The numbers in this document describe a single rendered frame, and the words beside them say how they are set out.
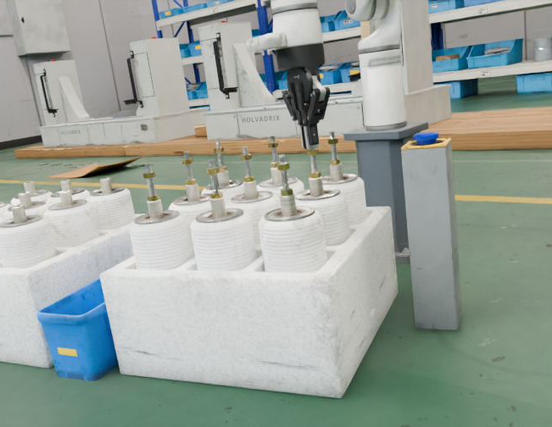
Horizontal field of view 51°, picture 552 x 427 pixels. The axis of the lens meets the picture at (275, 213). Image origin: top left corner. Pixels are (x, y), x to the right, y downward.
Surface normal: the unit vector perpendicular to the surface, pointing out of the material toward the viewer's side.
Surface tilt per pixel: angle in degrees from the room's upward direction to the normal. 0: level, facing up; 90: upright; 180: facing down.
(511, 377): 0
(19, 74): 90
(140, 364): 90
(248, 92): 90
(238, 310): 90
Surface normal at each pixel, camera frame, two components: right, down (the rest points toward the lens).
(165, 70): 0.77, 0.05
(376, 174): -0.63, 0.26
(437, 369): -0.13, -0.96
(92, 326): 0.90, 0.02
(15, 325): -0.43, 0.26
